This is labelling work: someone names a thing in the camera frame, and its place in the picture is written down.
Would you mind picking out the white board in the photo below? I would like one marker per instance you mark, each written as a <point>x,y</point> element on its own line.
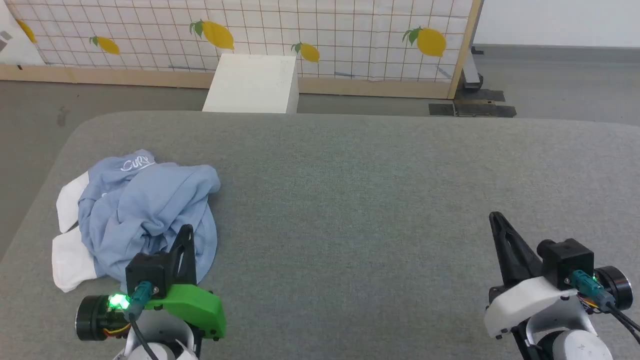
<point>15,47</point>

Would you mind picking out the grey fabric sofa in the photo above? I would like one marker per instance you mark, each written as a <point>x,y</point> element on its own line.
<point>350,200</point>

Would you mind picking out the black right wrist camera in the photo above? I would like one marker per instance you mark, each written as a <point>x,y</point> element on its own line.
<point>570,260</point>

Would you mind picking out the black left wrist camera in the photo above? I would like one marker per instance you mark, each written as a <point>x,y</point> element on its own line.
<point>147,272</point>

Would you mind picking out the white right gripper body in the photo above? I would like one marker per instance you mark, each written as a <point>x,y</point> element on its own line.
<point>530,300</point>

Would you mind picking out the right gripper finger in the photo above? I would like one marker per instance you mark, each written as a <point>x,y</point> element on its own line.
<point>525,265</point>
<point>502,265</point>

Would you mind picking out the grey partition support foot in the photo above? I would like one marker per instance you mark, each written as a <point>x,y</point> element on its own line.
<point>470,70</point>

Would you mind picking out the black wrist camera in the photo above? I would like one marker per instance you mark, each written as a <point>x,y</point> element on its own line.
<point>570,260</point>
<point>147,272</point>

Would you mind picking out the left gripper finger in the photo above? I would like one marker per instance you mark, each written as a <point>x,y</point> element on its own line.
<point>172,272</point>
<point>190,270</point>

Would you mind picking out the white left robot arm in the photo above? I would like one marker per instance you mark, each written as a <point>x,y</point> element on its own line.
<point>165,350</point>

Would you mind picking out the white box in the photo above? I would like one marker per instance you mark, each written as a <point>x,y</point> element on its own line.
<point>250,82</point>

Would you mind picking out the lemon print partition panel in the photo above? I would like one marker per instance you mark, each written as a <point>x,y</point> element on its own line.
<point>350,30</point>

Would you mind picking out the long black floor plate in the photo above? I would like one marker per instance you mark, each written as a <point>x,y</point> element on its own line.
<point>500,111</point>

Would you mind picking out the light blue white-sleeved shirt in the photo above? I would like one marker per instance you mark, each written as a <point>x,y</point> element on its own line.
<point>140,200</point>

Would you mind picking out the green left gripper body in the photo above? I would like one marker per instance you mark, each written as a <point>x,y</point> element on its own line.
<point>190,305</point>

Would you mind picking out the small black floor plate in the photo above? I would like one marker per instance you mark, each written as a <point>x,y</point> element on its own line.
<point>487,95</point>

